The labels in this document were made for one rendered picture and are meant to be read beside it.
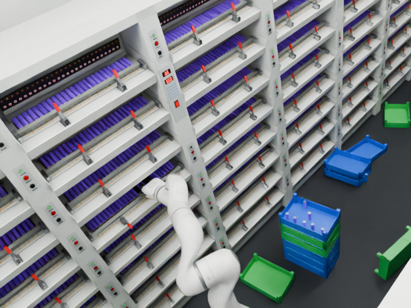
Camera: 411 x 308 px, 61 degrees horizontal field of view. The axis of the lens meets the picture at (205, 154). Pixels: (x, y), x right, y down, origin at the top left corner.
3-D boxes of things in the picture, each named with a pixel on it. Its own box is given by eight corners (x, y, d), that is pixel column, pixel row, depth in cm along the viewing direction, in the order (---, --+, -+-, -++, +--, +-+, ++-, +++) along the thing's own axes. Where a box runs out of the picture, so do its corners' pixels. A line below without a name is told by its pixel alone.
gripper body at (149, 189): (167, 180, 165) (155, 175, 174) (150, 194, 161) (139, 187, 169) (173, 192, 169) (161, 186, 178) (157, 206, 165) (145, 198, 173)
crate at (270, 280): (295, 278, 230) (294, 272, 225) (279, 304, 219) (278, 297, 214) (256, 258, 247) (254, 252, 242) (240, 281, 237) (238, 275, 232)
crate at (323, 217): (340, 217, 210) (340, 209, 205) (325, 242, 199) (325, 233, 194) (295, 200, 228) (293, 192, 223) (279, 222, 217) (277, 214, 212)
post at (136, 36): (234, 260, 250) (153, 3, 138) (225, 269, 246) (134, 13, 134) (215, 246, 263) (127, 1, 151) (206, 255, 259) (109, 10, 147)
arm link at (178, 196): (175, 189, 131) (164, 171, 160) (169, 230, 133) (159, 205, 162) (199, 191, 133) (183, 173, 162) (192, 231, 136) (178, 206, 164)
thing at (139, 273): (208, 223, 216) (208, 213, 204) (129, 296, 190) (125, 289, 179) (185, 202, 224) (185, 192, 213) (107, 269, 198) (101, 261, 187)
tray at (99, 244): (191, 178, 191) (191, 168, 183) (98, 253, 165) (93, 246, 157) (167, 156, 199) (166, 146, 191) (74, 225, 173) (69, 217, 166)
